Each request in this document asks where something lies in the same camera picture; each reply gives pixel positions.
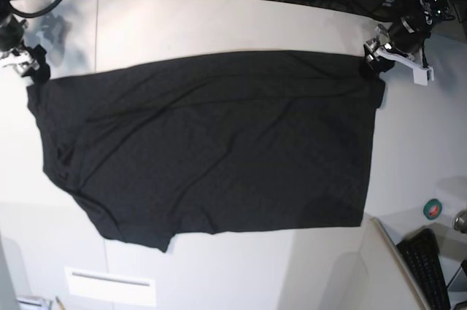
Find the pencil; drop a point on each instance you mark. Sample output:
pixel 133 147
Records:
pixel 59 303

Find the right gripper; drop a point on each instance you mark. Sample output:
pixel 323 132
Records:
pixel 12 43

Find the black t-shirt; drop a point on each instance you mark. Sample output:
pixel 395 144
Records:
pixel 232 142

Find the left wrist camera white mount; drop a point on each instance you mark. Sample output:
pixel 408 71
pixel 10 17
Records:
pixel 380 46

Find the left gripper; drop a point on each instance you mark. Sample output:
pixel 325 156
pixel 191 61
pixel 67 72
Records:
pixel 407 35

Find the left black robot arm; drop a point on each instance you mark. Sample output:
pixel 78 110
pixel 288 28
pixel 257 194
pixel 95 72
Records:
pixel 438 9

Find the green tape roll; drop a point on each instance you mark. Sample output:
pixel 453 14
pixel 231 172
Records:
pixel 432 209

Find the silver round knob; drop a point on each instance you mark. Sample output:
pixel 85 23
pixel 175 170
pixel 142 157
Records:
pixel 460 222

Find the white desk divider panel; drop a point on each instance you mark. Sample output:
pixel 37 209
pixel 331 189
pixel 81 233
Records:
pixel 390 284

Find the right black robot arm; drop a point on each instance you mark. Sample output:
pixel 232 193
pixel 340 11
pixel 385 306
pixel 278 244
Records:
pixel 9 11

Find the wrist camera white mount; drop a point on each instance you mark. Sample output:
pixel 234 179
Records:
pixel 380 46
pixel 21 60

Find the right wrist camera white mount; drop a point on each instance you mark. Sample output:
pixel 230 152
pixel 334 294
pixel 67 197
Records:
pixel 21 60

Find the black keyboard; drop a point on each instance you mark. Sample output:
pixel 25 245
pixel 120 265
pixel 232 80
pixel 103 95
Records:
pixel 421 254

